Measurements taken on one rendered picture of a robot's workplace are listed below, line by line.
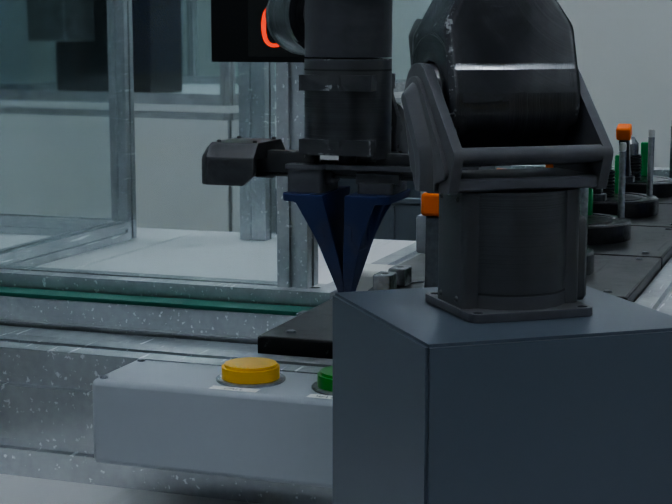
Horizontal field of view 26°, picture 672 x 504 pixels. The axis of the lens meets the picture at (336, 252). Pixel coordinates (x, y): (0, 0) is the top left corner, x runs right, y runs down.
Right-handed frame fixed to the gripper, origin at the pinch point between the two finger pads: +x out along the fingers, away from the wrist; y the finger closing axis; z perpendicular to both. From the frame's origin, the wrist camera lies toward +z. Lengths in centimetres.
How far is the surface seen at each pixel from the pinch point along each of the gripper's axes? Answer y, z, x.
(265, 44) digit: 17.5, 30.7, -12.7
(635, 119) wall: 108, 1103, 56
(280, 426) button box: 3.4, -3.8, 11.8
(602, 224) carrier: -8, 67, 7
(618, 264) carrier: -11, 52, 9
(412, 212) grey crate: 51, 207, 24
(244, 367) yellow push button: 6.7, -1.6, 8.6
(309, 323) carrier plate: 7.9, 15.0, 8.8
